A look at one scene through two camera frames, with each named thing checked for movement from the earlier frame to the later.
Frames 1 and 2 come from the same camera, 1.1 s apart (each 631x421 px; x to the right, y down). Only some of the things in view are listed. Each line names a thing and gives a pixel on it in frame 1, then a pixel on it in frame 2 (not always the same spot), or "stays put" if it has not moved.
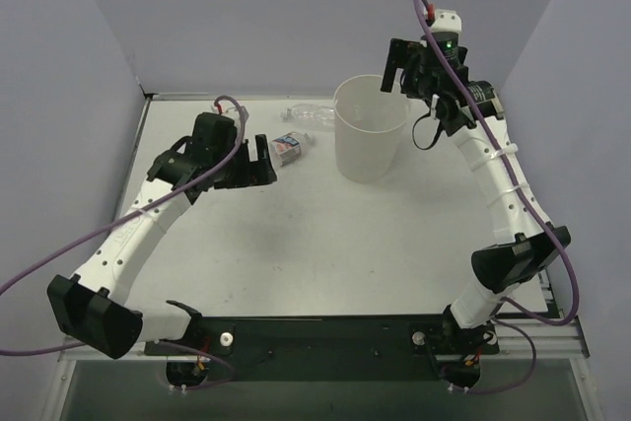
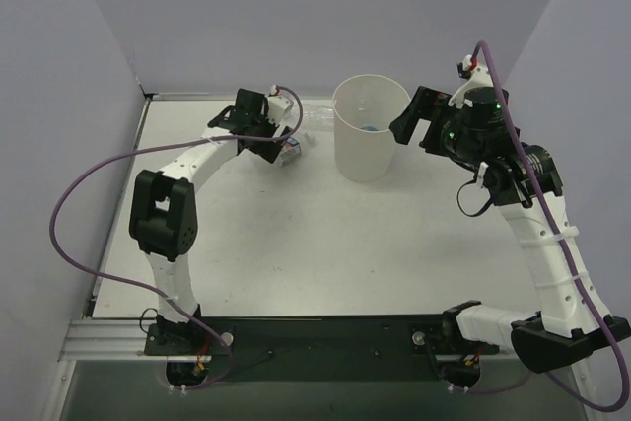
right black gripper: (400, 61) to (431, 112)
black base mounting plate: (328, 347) stays put
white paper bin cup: (370, 127) stays put
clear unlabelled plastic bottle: (310, 115) stays put
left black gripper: (250, 165) to (257, 127)
